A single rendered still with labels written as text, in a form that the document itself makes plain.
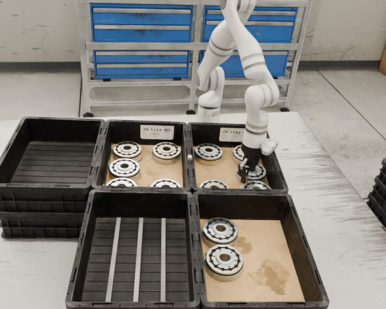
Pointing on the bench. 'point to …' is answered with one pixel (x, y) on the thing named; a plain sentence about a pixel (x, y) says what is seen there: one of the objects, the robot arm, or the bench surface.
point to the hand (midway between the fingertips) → (247, 176)
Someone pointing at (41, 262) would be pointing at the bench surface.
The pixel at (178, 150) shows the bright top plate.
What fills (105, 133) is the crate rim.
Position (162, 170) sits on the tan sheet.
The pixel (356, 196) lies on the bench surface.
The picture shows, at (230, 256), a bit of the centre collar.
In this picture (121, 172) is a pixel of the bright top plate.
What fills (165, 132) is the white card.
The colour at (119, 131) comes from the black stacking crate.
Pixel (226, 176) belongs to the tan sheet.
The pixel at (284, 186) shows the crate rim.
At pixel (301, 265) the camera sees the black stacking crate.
